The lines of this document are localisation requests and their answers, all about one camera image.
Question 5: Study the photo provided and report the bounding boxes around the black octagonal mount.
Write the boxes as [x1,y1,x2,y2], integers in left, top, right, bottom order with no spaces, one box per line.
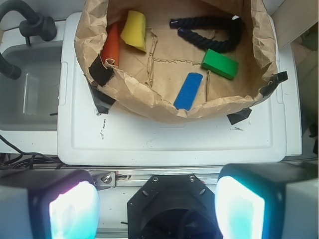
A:
[127,174,223,239]

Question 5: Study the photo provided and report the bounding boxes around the brown paper bag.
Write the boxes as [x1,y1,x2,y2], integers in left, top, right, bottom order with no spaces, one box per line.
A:
[74,0,288,124]

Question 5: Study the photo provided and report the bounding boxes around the aluminium rail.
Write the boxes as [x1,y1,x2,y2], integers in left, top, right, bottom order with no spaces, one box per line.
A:
[87,166,222,190]

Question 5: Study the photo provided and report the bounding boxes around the black cables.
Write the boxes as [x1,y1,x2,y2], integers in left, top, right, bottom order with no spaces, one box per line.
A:
[0,134,65,170]

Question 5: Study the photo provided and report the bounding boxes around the orange cone-shaped object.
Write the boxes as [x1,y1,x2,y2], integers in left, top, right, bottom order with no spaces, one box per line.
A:
[100,22,119,67]

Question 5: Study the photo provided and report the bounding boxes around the black tape piece right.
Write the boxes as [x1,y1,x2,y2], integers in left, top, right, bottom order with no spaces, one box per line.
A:
[227,108,252,125]

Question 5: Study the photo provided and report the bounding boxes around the blue sponge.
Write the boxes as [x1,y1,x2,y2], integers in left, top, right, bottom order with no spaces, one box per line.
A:
[173,72,203,111]

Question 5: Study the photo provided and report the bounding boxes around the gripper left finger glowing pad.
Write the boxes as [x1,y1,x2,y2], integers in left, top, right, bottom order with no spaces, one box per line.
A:
[0,169,100,239]

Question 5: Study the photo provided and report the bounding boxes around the white plastic lid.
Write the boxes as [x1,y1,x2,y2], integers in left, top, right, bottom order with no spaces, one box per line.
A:
[57,13,287,167]

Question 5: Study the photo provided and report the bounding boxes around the black tape piece left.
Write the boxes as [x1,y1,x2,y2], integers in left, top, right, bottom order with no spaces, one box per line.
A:
[89,85,116,114]

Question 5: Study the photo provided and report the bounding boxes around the dark navy rope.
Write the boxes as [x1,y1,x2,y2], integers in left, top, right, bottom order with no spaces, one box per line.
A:
[169,15,245,54]

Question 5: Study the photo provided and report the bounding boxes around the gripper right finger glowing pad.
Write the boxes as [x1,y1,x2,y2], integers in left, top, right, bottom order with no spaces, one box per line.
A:
[215,161,319,239]

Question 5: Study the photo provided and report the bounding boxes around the black faucet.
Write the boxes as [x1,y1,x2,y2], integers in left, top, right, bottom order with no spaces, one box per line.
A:
[0,0,57,80]

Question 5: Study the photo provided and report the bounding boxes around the green rectangular block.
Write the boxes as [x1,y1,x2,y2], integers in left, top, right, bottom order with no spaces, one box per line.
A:
[201,49,239,80]

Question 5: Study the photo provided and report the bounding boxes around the yellow sponge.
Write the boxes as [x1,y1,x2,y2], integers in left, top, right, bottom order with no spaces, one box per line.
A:
[120,10,146,52]

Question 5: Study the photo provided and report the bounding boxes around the black tape piece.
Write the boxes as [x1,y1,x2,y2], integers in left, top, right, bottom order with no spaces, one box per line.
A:
[89,85,116,114]
[227,108,252,125]

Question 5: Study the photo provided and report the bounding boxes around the grey sink basin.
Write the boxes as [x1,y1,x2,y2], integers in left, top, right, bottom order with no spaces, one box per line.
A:
[0,41,62,131]

